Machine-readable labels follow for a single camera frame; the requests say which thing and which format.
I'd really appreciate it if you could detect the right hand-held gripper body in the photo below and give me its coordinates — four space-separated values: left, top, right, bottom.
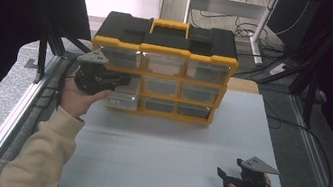
223 152 282 187

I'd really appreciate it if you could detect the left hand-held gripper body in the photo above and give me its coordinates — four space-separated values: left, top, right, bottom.
70 46 118 100

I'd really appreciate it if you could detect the clear plastic drawer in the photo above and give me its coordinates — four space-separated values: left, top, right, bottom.
104 87 142 113

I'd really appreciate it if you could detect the yellow black drawer cabinet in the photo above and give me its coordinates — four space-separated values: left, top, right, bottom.
81 8 245 130

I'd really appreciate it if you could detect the person's left hand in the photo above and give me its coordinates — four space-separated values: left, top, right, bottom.
58 74 114 124

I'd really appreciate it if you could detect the set of clear cabinet drawers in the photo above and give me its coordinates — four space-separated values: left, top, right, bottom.
90 44 232 123

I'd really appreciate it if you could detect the black metal stand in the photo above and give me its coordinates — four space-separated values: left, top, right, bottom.
23 16 97 93
283 56 333 132

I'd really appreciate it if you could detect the white power strip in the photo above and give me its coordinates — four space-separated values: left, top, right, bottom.
269 61 289 78

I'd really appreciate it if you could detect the long black floor cable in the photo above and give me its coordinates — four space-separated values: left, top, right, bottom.
249 98 333 187

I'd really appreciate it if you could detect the tangle of black cables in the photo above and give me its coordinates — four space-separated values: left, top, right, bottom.
230 18 289 60

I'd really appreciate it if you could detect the white desk frame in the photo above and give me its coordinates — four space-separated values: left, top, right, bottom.
179 0 280 68

